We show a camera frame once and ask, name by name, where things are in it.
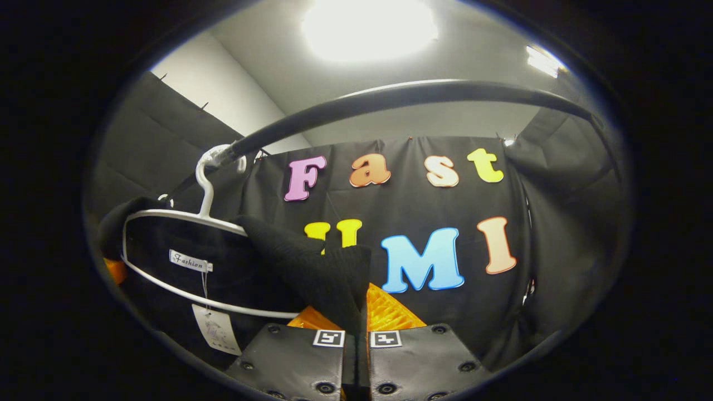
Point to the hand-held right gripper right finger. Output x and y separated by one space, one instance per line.
418 362

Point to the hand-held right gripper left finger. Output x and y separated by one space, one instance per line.
295 362

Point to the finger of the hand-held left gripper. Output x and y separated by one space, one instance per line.
116 270

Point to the black knit jacket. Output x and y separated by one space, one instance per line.
312 267

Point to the black metal clothes rack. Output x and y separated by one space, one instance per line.
390 94

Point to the black backdrop cloth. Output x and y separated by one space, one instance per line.
562 234

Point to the square ceiling light panel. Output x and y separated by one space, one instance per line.
543 60

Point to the large ceiling light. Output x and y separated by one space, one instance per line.
367 28

